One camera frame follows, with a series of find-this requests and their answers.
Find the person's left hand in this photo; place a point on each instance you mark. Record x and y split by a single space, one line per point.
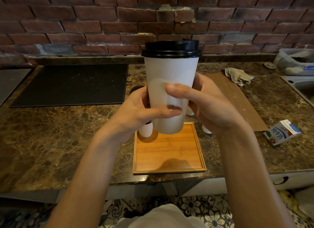
130 120

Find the person's right hand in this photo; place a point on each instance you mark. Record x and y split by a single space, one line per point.
218 110

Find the white paper cup black lid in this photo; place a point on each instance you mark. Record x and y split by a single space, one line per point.
146 131
169 70

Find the counter lidded cup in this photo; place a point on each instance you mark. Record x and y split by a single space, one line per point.
136 88

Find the square wooden tray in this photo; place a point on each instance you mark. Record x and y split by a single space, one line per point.
169 151

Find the person's right forearm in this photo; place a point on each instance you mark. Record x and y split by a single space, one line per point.
255 183

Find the person's left forearm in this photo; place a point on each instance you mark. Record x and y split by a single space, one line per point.
85 186

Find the person's light grey clothing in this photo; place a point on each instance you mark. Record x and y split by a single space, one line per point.
162 219

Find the brown flat board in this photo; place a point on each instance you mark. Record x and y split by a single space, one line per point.
245 107

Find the crumpled beige rag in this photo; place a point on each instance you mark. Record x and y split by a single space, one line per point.
238 76

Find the white blue milk carton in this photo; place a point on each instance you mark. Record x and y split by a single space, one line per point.
279 134

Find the small round pale sink plug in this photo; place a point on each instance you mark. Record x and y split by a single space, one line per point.
269 65

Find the black rubber mat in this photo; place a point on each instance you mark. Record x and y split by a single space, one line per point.
68 86

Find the steel sink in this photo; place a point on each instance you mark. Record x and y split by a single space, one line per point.
303 85

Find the clear plastic container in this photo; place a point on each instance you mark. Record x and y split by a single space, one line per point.
293 63

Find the white drawer front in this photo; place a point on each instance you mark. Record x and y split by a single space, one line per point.
303 180

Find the yellow slipper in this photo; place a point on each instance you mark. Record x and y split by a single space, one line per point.
288 197

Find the grey metal panel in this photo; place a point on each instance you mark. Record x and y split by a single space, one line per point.
11 84

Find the white plastic bag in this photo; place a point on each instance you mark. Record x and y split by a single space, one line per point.
305 203

